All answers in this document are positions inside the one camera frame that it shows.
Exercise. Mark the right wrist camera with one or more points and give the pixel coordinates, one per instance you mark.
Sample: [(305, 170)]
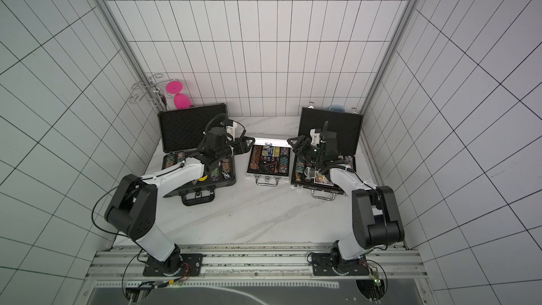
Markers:
[(315, 136)]

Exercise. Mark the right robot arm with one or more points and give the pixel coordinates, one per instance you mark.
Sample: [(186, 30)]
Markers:
[(375, 217)]

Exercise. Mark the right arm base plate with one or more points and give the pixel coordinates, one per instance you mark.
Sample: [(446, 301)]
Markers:
[(330, 266)]

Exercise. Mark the pink hourglass object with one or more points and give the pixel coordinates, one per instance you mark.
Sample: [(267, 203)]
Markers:
[(181, 101)]

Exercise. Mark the right black poker case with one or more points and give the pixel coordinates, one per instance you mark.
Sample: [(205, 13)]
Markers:
[(314, 177)]

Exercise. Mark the silver poker case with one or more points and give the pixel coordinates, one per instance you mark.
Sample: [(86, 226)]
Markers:
[(270, 161)]

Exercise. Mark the aluminium mounting rail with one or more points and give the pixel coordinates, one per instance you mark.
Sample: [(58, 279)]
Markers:
[(255, 262)]

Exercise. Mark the chrome wire wall rack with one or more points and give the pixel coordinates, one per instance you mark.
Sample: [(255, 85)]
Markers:
[(150, 91)]

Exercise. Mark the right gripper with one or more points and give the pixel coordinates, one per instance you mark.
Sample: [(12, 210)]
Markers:
[(303, 148)]

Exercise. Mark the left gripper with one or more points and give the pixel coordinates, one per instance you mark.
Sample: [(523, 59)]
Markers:
[(243, 144)]

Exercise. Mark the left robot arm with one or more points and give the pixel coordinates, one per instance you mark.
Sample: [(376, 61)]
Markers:
[(133, 207)]

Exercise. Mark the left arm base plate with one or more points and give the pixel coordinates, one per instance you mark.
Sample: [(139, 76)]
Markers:
[(180, 265)]

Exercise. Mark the black poker case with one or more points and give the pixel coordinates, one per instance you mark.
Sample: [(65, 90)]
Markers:
[(182, 131), (314, 177)]

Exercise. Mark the blue round object behind case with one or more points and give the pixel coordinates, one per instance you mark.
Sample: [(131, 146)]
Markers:
[(337, 108)]

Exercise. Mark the left black poker case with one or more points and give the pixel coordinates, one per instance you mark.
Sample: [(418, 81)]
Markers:
[(182, 131)]

